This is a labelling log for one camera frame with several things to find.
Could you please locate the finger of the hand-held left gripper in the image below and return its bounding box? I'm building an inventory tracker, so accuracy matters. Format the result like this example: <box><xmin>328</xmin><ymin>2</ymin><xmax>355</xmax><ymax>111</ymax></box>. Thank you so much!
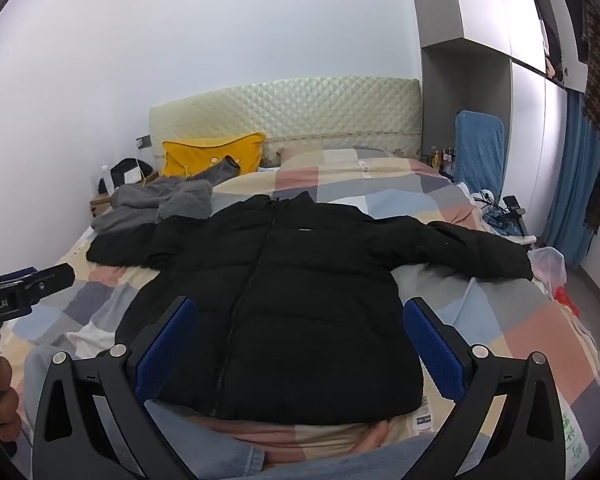
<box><xmin>24</xmin><ymin>262</ymin><xmax>76</xmax><ymax>307</ymax></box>

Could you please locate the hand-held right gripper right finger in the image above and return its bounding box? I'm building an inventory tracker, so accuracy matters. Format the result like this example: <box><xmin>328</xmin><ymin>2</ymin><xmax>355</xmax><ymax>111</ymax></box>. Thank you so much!
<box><xmin>401</xmin><ymin>296</ymin><xmax>567</xmax><ymax>480</ymax></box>

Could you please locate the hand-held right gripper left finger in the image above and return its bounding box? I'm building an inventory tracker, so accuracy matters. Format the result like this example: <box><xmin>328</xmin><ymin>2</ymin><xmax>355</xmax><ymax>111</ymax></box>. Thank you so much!
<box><xmin>32</xmin><ymin>296</ymin><xmax>201</xmax><ymax>480</ymax></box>

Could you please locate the black puffer jacket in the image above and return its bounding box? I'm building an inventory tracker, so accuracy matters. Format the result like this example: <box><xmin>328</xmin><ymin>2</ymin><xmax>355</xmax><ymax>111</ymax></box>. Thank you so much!
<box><xmin>86</xmin><ymin>192</ymin><xmax>535</xmax><ymax>425</ymax></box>

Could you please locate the person's left hand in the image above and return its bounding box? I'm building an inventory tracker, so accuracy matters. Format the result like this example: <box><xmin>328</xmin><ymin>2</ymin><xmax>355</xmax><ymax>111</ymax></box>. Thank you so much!
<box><xmin>0</xmin><ymin>356</ymin><xmax>22</xmax><ymax>431</ymax></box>

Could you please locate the pastel checked blanket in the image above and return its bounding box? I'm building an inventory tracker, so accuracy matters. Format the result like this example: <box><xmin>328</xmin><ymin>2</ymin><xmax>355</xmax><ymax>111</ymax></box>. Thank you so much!
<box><xmin>10</xmin><ymin>146</ymin><xmax>600</xmax><ymax>480</ymax></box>

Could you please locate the wooden nightstand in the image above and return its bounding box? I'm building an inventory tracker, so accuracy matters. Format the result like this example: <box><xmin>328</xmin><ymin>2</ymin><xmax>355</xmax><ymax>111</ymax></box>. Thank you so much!
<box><xmin>89</xmin><ymin>192</ymin><xmax>115</xmax><ymax>219</ymax></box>

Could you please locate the grey fleece garment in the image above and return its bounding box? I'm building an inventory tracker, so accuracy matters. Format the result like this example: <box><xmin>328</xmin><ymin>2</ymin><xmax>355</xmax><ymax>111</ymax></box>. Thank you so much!
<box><xmin>91</xmin><ymin>177</ymin><xmax>215</xmax><ymax>235</ymax></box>

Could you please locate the black bag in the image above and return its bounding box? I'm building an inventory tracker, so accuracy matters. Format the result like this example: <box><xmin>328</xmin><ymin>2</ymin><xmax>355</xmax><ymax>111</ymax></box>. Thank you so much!
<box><xmin>110</xmin><ymin>158</ymin><xmax>154</xmax><ymax>192</ymax></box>

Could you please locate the red bag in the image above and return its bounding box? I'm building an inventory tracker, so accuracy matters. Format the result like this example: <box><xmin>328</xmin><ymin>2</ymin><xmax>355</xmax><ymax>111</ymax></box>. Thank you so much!
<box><xmin>554</xmin><ymin>286</ymin><xmax>579</xmax><ymax>313</ymax></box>

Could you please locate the clear plastic bag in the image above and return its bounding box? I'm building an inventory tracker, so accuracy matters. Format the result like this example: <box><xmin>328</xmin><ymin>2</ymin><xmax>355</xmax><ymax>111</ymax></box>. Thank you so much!
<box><xmin>527</xmin><ymin>245</ymin><xmax>569</xmax><ymax>297</ymax></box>

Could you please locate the black device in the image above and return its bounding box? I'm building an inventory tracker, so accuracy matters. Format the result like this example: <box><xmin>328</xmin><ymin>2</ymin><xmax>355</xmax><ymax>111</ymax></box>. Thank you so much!
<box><xmin>501</xmin><ymin>195</ymin><xmax>529</xmax><ymax>223</ymax></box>

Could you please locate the dark grey cloth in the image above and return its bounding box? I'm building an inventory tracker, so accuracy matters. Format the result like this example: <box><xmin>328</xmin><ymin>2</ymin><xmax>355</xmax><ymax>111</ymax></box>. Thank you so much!
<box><xmin>187</xmin><ymin>156</ymin><xmax>241</xmax><ymax>184</ymax></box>

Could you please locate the yellow pillow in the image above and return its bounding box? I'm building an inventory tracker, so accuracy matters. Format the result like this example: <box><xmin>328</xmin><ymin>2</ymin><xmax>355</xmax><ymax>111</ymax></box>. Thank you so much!
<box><xmin>161</xmin><ymin>132</ymin><xmax>267</xmax><ymax>180</ymax></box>

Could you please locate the blue quilted cloth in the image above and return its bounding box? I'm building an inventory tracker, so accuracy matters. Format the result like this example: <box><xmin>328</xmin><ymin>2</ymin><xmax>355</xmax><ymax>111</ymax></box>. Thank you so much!
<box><xmin>453</xmin><ymin>109</ymin><xmax>506</xmax><ymax>202</ymax></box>

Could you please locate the blue curtain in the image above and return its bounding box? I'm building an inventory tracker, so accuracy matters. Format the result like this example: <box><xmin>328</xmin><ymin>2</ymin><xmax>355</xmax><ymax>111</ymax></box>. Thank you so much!
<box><xmin>542</xmin><ymin>87</ymin><xmax>600</xmax><ymax>270</ymax></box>

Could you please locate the cream quilted headboard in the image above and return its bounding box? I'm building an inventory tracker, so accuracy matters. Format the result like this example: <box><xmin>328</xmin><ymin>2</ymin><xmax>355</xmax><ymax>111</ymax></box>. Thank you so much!
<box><xmin>148</xmin><ymin>78</ymin><xmax>423</xmax><ymax>171</ymax></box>

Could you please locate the grey wardrobe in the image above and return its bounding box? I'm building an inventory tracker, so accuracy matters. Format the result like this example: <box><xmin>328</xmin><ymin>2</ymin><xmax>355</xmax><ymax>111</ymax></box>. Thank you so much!
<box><xmin>405</xmin><ymin>0</ymin><xmax>587</xmax><ymax>241</ymax></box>

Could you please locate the tangle of cables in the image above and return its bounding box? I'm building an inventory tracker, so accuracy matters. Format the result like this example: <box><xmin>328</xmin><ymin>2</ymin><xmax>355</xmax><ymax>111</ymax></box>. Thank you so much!
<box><xmin>472</xmin><ymin>189</ymin><xmax>512</xmax><ymax>228</ymax></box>

